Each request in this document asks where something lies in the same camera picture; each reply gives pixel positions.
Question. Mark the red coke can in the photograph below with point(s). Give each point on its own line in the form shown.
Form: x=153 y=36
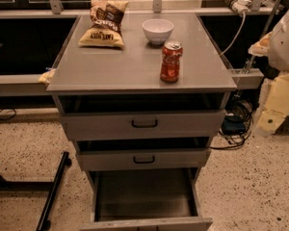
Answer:
x=172 y=51

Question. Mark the brown yellow chip bag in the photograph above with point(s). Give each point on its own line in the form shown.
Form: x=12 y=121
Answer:
x=106 y=17

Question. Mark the bottom grey drawer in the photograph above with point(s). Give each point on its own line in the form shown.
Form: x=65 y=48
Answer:
x=146 y=200

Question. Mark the grey drawer cabinet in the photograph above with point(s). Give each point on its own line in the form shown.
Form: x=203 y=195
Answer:
x=92 y=80

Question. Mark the grey drawer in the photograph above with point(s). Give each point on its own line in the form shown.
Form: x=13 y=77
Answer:
x=142 y=125
x=142 y=159
x=146 y=200

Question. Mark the top grey drawer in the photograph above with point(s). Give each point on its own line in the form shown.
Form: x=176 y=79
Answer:
x=142 y=125

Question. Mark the white power strip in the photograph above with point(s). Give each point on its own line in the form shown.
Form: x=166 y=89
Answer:
x=238 y=6

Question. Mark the white ceramic bowl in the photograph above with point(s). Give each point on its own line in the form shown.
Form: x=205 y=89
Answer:
x=157 y=31

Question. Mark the yellow tape piece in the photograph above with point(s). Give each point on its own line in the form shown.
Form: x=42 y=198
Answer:
x=47 y=76

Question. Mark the middle grey drawer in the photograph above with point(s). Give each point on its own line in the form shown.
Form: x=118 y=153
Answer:
x=142 y=159

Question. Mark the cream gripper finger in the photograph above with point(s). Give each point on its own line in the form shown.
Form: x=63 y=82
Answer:
x=273 y=104
x=262 y=47

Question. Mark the black table leg frame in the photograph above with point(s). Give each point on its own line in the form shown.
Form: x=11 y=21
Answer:
x=51 y=188

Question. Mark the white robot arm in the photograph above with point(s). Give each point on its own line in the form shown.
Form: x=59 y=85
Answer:
x=278 y=57

